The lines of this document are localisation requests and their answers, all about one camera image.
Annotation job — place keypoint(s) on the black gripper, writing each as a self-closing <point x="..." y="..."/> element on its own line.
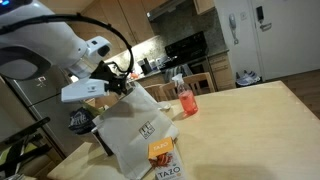
<point x="116" y="83"/>

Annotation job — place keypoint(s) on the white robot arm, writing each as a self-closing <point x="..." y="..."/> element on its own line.
<point x="33" y="39"/>

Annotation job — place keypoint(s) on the white canvas tote bag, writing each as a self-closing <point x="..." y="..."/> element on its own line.
<point x="130" y="125"/>

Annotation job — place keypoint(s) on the dark blue snack bag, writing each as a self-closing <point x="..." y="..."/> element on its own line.
<point x="81" y="121"/>

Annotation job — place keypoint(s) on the wooden dining chair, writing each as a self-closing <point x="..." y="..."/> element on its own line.
<point x="199" y="84"/>
<point x="156" y="92"/>

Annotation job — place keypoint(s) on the dark brown tumbler cup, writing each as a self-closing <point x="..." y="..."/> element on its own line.
<point x="97" y="136"/>

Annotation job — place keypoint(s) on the wooden upper cabinets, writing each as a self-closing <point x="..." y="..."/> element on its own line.
<point x="127" y="16"/>

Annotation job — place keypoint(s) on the pink liquid spray bottle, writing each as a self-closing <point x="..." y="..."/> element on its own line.
<point x="185" y="95"/>

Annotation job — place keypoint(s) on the black kitchen stove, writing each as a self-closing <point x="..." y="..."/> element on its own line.
<point x="188" y="56"/>

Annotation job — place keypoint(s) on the orange white Tazo tea carton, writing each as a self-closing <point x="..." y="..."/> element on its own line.
<point x="165" y="160"/>

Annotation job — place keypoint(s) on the range hood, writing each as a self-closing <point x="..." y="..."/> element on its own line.
<point x="168" y="6"/>

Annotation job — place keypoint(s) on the stainless steel refrigerator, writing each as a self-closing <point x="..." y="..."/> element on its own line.
<point x="42" y="97"/>

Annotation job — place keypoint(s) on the wooden drawer cabinet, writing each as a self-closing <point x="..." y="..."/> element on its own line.
<point x="222" y="72"/>

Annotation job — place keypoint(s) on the black equipment stand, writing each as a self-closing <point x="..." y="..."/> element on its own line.
<point x="17" y="144"/>

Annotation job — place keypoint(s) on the pair of sneakers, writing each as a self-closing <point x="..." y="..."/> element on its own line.
<point x="248" y="79"/>

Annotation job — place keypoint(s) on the white entry door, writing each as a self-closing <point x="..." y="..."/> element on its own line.
<point x="288" y="33"/>

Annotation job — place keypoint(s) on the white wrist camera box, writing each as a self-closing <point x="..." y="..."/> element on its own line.
<point x="83" y="89"/>

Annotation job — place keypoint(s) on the white wall phone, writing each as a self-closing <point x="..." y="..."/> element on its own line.
<point x="232" y="25"/>

